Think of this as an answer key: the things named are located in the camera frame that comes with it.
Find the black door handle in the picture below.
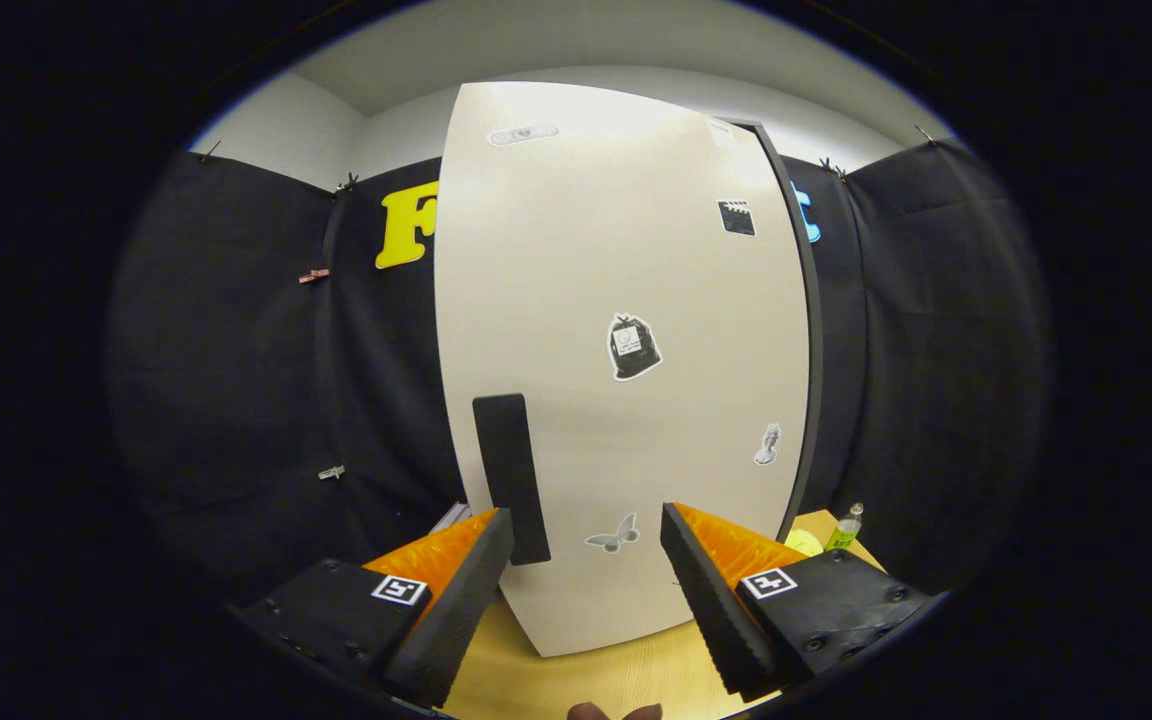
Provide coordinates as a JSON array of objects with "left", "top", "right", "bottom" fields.
[{"left": 472, "top": 393, "right": 552, "bottom": 567}]

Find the green drink bottle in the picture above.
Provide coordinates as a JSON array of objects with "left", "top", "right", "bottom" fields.
[{"left": 824, "top": 503, "right": 865, "bottom": 554}]

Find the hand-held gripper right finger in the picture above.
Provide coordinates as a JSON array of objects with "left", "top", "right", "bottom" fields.
[{"left": 660, "top": 502, "right": 943, "bottom": 703}]

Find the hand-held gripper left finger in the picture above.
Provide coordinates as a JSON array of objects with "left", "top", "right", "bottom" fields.
[{"left": 236, "top": 508, "right": 516, "bottom": 709}]

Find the black backdrop cloth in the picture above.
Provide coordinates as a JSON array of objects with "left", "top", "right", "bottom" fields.
[{"left": 106, "top": 140, "right": 1053, "bottom": 621}]

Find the dark grey shoe cabinet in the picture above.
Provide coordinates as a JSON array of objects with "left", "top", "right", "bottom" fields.
[{"left": 734, "top": 118, "right": 826, "bottom": 543}]

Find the beige shoe cabinet door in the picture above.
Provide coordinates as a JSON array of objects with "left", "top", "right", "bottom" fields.
[{"left": 434, "top": 82, "right": 813, "bottom": 659}]

